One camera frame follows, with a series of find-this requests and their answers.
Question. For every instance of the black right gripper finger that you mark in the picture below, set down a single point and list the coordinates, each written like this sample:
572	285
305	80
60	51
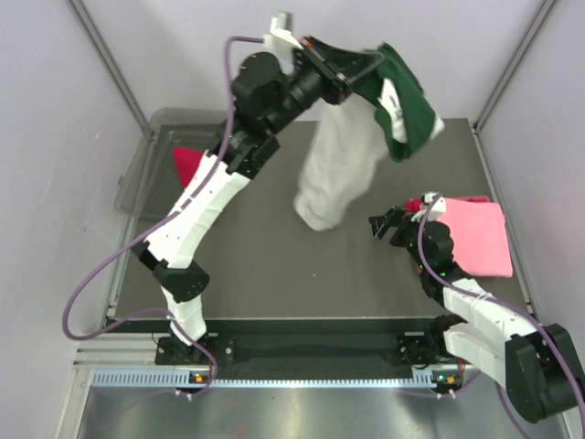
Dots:
380	228
393	216

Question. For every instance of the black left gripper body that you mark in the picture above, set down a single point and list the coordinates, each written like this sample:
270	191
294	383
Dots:
313	65

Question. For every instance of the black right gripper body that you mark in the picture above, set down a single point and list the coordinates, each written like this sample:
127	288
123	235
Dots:
408	233

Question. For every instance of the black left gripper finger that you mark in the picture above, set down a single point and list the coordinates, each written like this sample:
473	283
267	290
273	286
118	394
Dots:
357	70
339	54

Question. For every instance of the white and green t-shirt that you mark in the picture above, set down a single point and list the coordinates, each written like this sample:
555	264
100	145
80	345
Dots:
388	115

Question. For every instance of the pink t-shirt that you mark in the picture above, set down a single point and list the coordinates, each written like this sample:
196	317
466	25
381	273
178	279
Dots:
478	232

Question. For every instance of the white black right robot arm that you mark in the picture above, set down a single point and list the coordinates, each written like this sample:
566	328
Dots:
536	365

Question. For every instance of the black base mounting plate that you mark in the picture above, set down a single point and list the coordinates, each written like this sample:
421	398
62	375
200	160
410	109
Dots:
397	342

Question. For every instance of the crimson red t-shirt in bin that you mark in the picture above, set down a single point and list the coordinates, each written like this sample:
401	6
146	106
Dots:
186	164

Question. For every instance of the clear grey plastic bin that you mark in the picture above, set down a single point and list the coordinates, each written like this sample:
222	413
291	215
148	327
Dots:
151	184

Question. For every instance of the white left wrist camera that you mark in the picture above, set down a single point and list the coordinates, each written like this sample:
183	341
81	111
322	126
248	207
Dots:
280	40

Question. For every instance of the right aluminium frame post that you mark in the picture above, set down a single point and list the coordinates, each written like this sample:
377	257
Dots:
528	38

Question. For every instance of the aluminium frame post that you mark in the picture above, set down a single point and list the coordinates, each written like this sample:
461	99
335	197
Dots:
108	61
528	38

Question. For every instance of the left aluminium frame post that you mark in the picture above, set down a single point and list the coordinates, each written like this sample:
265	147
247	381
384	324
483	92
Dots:
108	61

